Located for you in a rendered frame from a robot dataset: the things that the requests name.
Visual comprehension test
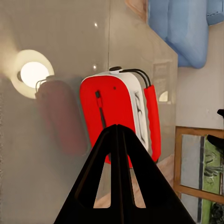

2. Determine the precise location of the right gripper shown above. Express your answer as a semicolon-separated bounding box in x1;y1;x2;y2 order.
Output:
207;109;224;150

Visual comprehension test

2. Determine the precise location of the radio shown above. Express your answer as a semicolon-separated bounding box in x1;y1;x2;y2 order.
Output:
80;66;161;169

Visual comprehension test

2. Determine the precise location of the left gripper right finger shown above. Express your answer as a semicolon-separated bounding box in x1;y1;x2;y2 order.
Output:
117;124;196;224

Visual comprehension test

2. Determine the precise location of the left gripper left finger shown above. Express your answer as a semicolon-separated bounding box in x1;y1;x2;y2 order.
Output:
54;124;124;224

